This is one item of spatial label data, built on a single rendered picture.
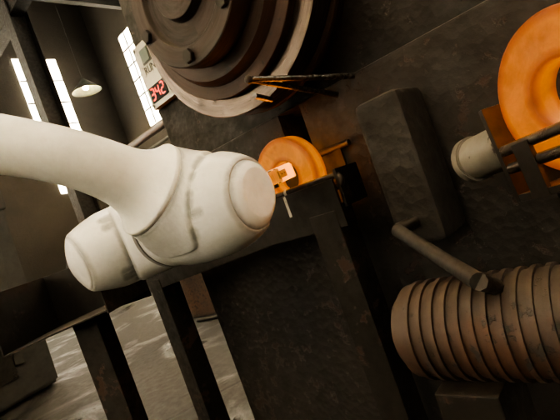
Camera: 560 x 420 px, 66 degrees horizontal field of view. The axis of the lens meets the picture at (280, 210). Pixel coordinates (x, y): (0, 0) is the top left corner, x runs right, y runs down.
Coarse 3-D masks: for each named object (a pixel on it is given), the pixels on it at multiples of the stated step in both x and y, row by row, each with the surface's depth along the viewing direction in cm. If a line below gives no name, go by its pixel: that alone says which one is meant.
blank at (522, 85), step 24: (528, 24) 40; (552, 24) 38; (528, 48) 41; (552, 48) 39; (504, 72) 45; (528, 72) 42; (552, 72) 42; (504, 96) 46; (528, 96) 43; (552, 96) 43; (504, 120) 47; (528, 120) 44; (552, 120) 42; (552, 144) 42
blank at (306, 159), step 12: (276, 144) 82; (288, 144) 80; (300, 144) 79; (264, 156) 85; (276, 156) 83; (288, 156) 81; (300, 156) 79; (312, 156) 78; (264, 168) 86; (300, 168) 80; (312, 168) 78; (324, 168) 80; (300, 180) 81; (276, 192) 86
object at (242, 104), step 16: (304, 0) 69; (320, 0) 71; (304, 16) 70; (320, 16) 73; (288, 32) 73; (304, 32) 71; (320, 32) 75; (288, 48) 73; (304, 48) 74; (160, 64) 95; (272, 64) 76; (288, 64) 74; (304, 64) 78; (192, 96) 91; (240, 96) 83; (272, 96) 82; (208, 112) 89; (224, 112) 86; (240, 112) 84
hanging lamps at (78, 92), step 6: (60, 18) 924; (78, 84) 909; (84, 84) 903; (90, 84) 906; (96, 84) 918; (78, 90) 934; (84, 90) 945; (90, 90) 950; (96, 90) 951; (78, 96) 942; (84, 96) 952
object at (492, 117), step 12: (492, 108) 47; (492, 120) 47; (492, 132) 47; (504, 132) 47; (492, 144) 47; (504, 144) 47; (504, 168) 47; (552, 168) 47; (516, 180) 46; (552, 180) 47; (516, 192) 46
